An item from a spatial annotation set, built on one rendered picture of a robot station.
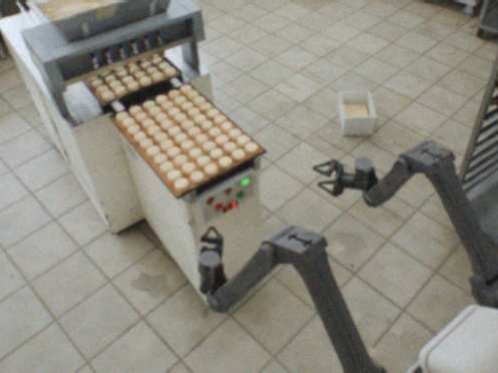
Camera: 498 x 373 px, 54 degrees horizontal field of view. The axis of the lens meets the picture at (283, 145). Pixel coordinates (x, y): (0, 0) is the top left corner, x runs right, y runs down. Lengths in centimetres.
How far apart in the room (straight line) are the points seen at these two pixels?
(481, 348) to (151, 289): 190
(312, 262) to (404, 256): 178
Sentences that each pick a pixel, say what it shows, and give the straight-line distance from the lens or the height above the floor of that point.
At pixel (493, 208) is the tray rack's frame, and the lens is 292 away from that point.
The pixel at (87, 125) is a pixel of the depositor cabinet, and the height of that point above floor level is 82.
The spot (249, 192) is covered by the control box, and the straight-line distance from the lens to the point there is 199.
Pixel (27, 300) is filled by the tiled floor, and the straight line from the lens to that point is 288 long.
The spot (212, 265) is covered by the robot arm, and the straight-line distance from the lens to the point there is 136.
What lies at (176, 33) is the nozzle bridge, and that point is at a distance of 243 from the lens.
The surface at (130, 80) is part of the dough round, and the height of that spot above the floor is 92.
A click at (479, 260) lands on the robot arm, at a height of 119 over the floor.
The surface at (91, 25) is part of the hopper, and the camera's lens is 222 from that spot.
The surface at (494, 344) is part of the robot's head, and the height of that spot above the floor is 126.
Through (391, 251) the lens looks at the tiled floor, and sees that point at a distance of 276.
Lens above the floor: 220
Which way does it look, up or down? 42 degrees down
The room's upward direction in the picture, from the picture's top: 1 degrees counter-clockwise
